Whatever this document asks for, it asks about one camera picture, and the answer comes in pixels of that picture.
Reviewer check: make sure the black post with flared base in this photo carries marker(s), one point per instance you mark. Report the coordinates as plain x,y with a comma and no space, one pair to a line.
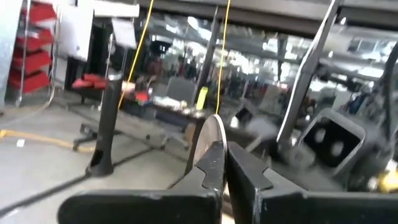
107,124

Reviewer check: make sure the grey office chair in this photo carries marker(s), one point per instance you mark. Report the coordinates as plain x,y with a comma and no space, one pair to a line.
180,90

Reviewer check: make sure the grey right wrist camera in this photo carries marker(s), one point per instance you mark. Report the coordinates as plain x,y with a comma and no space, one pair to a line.
332,143

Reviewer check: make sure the white whiteboard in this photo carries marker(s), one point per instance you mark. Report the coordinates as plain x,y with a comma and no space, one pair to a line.
76,28

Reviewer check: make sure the yellow-green upright object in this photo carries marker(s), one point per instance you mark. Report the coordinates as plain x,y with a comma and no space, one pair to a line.
202,98

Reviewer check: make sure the shelf rack with red bins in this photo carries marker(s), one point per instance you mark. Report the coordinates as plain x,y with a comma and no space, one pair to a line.
31,62

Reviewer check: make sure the black metal pole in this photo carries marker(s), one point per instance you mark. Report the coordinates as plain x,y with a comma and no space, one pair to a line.
211,46

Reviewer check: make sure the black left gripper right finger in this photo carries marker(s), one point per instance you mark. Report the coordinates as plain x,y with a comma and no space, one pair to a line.
311,210

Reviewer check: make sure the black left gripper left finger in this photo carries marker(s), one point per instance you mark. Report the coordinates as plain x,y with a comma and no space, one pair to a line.
140,208

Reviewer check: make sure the red items on desk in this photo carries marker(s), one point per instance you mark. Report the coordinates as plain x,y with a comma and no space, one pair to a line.
90,81

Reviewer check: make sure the white tilted panel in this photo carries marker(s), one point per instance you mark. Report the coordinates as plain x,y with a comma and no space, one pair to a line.
124,32

